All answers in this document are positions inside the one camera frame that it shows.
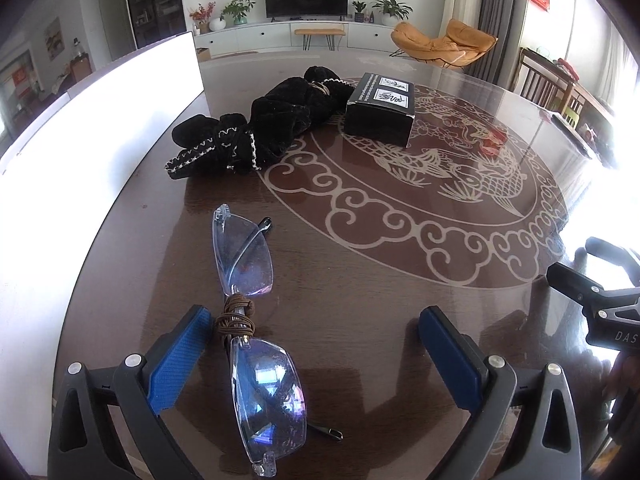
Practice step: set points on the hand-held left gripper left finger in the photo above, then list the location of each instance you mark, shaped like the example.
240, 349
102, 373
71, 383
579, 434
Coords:
180, 355

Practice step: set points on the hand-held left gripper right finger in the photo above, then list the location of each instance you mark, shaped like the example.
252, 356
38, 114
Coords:
450, 355

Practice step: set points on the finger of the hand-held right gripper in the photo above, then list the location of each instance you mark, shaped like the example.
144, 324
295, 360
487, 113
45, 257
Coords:
575, 282
610, 252

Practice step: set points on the rimless glasses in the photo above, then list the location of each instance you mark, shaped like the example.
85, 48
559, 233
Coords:
270, 400

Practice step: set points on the white cardboard box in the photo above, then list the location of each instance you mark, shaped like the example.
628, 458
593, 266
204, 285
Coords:
100, 105

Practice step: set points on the brown patterned desktop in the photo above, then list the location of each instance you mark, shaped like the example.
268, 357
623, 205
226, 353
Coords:
400, 240

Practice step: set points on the person's right hand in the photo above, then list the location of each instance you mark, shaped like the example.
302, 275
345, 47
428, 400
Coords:
616, 375

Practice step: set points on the dark wooden chair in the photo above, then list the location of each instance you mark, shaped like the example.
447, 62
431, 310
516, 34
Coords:
542, 80

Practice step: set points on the black box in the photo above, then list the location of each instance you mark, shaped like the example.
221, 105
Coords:
380, 110

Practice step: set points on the black velvet bag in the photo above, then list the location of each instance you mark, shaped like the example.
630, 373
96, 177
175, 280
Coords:
280, 115

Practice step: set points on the grey curtain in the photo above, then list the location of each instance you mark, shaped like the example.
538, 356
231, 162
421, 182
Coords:
505, 10

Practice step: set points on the orange lounge chair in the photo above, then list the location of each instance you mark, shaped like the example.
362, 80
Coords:
430, 42

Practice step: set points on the brown cardboard box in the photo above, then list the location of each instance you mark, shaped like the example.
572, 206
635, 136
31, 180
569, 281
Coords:
202, 54

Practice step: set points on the white television cabinet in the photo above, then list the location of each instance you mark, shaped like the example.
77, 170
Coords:
260, 40

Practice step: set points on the large leafy potted plant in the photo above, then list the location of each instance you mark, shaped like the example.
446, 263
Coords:
391, 7

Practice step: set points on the white round vase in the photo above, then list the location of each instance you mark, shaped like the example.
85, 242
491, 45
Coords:
217, 24

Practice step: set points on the red flowers in vase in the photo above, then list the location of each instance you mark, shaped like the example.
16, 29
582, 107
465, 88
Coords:
201, 16

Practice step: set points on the small potted plant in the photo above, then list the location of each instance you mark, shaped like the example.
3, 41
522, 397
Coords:
359, 10

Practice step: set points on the wooden bench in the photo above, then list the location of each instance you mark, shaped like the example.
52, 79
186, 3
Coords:
320, 31

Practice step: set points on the black glass cabinet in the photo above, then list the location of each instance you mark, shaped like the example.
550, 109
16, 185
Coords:
155, 5

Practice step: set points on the wall painting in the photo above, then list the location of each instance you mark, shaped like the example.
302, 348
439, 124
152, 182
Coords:
54, 35

